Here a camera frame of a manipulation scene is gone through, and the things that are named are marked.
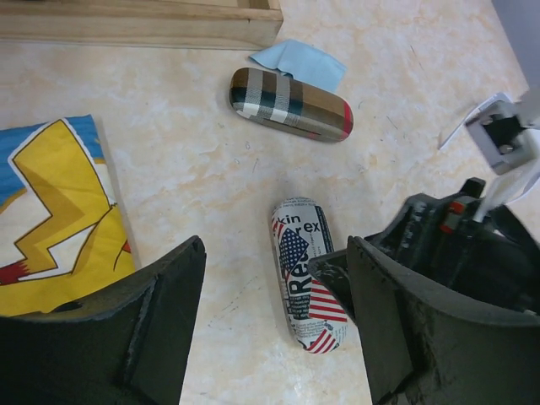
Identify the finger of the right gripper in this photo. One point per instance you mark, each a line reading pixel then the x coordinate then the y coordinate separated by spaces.
pixel 330 292

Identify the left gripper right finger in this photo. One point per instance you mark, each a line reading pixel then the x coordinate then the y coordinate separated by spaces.
pixel 426 344

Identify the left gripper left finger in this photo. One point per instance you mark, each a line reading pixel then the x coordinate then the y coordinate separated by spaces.
pixel 125 344

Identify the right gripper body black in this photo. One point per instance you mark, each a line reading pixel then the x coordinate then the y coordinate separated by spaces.
pixel 494 260

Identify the flag newsprint glasses case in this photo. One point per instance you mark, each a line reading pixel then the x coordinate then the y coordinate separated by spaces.
pixel 300 233

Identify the plaid glasses case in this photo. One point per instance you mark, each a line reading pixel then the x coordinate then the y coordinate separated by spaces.
pixel 289 105

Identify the blue yellow cartoon pouch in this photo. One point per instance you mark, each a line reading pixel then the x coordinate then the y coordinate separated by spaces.
pixel 62 235

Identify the light blue cloth rear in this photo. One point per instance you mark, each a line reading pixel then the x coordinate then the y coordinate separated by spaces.
pixel 303 63

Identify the wooden clothes rack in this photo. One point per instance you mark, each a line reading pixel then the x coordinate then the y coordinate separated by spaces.
pixel 229 25

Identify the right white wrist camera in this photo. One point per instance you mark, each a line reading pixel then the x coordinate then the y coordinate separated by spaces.
pixel 507 134

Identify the white frame sunglasses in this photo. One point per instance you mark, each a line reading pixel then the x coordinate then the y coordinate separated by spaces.
pixel 475 111

